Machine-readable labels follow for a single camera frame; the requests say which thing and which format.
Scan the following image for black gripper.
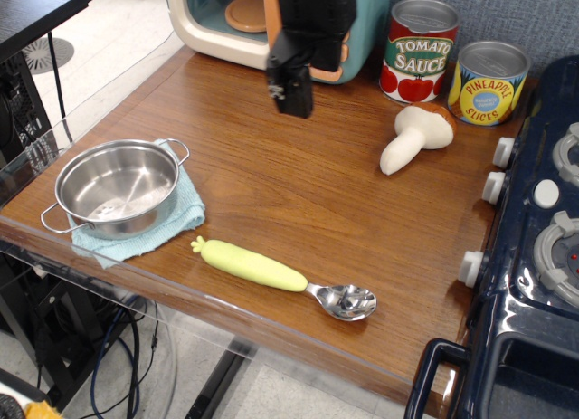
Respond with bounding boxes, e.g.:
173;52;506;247
266;0;356;119

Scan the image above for blue cable under table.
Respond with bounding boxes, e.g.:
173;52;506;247
90;300;160;419

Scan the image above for pineapple slices can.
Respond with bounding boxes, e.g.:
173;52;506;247
447;41;531;127

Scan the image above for small stainless steel pot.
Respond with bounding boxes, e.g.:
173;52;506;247
40;138;190;240

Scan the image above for tomato sauce can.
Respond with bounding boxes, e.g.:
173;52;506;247
379;0;460;103

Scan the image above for plush mushroom toy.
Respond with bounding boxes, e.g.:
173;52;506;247
380;102;457;176

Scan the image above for dark blue toy stove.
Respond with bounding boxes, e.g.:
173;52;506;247
405;56;578;418

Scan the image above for toy microwave oven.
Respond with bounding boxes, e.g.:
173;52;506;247
167;0;390;84

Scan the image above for black cable under table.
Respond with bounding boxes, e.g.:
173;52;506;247
81;296;159;419

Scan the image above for light blue folded cloth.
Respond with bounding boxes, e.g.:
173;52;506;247
72;166;205;269

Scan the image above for black desk at left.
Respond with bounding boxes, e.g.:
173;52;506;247
1;0;93;62

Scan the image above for spoon with green handle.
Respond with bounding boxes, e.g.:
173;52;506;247
190;236;378;322

